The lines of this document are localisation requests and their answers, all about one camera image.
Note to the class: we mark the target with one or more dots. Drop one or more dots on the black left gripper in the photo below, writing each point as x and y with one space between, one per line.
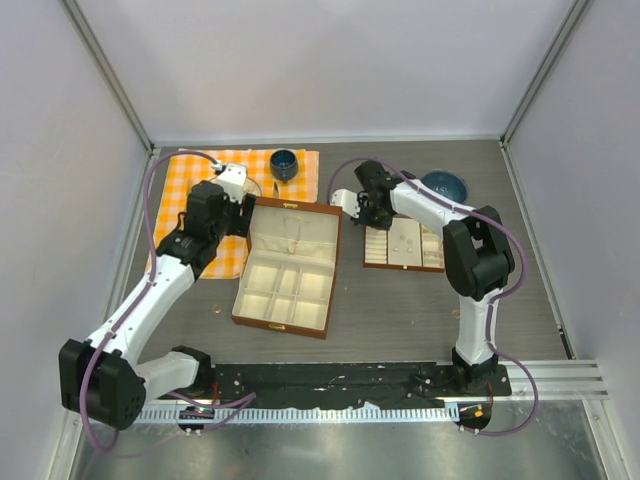
241 212

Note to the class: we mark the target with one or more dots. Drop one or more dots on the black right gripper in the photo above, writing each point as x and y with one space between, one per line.
383 225

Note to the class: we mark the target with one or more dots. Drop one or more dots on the brown jewelry box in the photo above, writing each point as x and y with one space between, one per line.
287 284

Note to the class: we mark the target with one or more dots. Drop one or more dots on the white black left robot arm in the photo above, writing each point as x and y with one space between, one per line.
102 376

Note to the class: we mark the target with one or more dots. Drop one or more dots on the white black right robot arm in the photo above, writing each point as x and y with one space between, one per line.
477 256

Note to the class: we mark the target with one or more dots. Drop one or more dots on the brown jewelry tray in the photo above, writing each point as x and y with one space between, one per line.
378 247

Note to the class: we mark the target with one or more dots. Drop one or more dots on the beige floral ceramic plate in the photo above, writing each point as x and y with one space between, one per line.
252 187

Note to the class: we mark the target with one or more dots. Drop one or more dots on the orange white checkered cloth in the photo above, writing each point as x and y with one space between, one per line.
191 221

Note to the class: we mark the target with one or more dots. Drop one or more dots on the small dark blue cup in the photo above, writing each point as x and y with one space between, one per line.
283 165

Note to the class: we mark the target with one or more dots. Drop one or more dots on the blue ceramic bowl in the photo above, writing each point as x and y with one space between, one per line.
446 184

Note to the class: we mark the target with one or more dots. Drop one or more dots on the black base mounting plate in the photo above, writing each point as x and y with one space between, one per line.
338 386

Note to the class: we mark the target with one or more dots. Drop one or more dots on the white slotted cable duct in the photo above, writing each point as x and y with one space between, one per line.
181 413

